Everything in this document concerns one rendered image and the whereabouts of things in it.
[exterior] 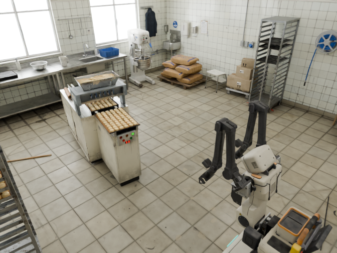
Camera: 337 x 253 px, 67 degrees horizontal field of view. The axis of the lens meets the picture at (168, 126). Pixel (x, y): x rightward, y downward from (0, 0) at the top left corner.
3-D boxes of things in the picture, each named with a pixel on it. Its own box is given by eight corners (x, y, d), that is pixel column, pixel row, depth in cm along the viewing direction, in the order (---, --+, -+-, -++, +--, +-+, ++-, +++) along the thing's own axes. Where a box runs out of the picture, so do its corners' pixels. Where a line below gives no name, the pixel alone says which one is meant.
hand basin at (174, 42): (189, 61, 754) (190, 22, 700) (180, 64, 732) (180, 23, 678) (166, 55, 818) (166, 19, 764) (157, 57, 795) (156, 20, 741)
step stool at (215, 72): (228, 89, 663) (230, 72, 640) (216, 93, 641) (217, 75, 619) (216, 84, 695) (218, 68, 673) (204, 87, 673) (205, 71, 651)
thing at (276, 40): (273, 37, 534) (273, 37, 533) (292, 40, 509) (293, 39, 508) (259, 42, 496) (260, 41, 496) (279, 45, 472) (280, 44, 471)
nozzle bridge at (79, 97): (73, 109, 373) (68, 88, 356) (119, 98, 407) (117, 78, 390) (80, 118, 349) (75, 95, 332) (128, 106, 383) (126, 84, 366)
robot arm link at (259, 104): (264, 105, 191) (271, 101, 197) (248, 102, 200) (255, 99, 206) (262, 156, 209) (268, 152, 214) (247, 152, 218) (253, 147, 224)
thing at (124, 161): (102, 162, 400) (93, 111, 356) (122, 155, 416) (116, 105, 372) (120, 188, 349) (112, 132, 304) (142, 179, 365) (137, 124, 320)
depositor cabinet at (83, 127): (69, 131, 485) (59, 90, 443) (105, 121, 518) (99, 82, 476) (90, 166, 391) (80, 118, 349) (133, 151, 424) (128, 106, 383)
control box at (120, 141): (117, 144, 317) (116, 135, 310) (135, 139, 328) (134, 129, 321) (119, 146, 314) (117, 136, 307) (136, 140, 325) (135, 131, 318)
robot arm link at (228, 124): (230, 125, 165) (239, 120, 171) (213, 120, 175) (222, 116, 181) (230, 181, 183) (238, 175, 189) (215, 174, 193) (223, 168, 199)
